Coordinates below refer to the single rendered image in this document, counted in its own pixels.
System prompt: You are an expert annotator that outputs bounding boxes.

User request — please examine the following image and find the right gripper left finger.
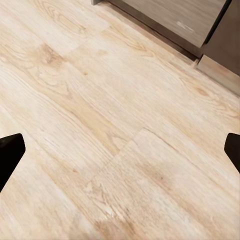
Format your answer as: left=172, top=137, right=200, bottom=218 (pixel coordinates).
left=0, top=133, right=26, bottom=193

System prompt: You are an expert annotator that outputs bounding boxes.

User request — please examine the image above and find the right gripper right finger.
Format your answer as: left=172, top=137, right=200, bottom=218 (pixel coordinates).
left=224, top=132, right=240, bottom=173

